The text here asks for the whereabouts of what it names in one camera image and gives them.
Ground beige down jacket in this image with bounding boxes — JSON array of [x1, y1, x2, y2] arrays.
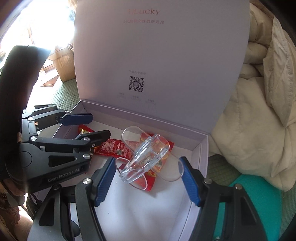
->
[[208, 2, 296, 192]]

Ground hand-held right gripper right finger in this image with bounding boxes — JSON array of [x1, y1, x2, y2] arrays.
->
[[179, 156, 271, 241]]

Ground red gold candy packet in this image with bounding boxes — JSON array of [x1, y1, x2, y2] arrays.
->
[[78, 124, 94, 135]]

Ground teal bubble mailer bag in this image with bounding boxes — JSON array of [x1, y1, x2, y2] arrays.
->
[[228, 174, 284, 241]]

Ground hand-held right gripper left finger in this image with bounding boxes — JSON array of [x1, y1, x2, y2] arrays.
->
[[30, 156, 116, 241]]

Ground red candy packet with figure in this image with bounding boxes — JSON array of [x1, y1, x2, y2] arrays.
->
[[139, 133, 173, 192]]

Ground person's left forearm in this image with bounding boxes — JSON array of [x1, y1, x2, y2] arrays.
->
[[0, 179, 35, 241]]

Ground small open cardboard box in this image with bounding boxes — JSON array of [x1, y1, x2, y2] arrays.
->
[[48, 45, 77, 82]]

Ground white gift box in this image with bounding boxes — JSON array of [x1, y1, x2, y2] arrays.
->
[[37, 0, 251, 241]]

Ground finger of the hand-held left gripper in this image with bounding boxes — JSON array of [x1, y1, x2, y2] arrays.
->
[[18, 130, 112, 175], [27, 104, 94, 135]]

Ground red sachet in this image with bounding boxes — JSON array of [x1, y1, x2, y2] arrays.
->
[[94, 138, 133, 161]]

